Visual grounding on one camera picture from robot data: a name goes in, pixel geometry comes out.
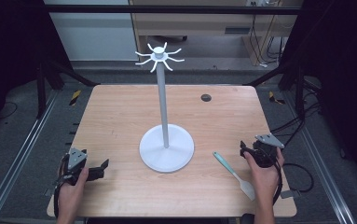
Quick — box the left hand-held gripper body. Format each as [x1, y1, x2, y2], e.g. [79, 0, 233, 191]
[59, 147, 103, 187]

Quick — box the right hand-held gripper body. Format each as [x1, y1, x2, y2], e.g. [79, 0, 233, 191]
[244, 133, 286, 169]

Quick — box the teal handled white spatula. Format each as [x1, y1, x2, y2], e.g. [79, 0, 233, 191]
[213, 151, 257, 202]

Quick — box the white hook stand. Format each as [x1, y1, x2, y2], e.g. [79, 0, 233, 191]
[134, 41, 196, 174]

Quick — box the person's right hand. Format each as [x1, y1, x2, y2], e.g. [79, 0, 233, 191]
[243, 147, 285, 203]

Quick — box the person's left hand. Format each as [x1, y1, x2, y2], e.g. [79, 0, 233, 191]
[57, 166, 89, 210]

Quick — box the yellow black tape marker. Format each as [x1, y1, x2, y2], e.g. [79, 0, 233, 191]
[268, 91, 286, 105]
[69, 90, 83, 107]

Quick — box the black curtain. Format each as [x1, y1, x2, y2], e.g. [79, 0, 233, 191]
[286, 0, 357, 190]
[0, 0, 74, 138]

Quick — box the white cabinet panel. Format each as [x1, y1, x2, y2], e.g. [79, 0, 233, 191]
[43, 0, 140, 62]

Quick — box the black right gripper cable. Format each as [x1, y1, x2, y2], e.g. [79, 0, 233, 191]
[270, 155, 285, 207]

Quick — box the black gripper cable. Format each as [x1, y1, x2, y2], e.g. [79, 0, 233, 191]
[52, 153, 72, 219]
[270, 155, 285, 207]

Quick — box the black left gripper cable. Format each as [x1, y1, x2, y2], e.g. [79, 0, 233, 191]
[52, 153, 72, 219]

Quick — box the black floor cable bundle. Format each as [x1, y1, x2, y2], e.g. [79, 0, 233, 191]
[269, 76, 323, 147]

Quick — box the black floor cable loop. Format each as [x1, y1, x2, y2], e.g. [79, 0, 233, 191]
[282, 162, 315, 193]

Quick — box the aluminium floor rail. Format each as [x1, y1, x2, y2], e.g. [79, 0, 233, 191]
[0, 90, 60, 224]
[281, 91, 357, 224]

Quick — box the black frame strut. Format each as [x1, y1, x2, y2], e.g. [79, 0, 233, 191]
[35, 58, 102, 119]
[246, 57, 309, 119]

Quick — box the hanging black cable bundle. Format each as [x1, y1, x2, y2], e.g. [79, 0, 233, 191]
[248, 13, 289, 68]

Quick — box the black horizontal frame bar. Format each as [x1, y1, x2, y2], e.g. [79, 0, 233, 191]
[42, 4, 302, 16]

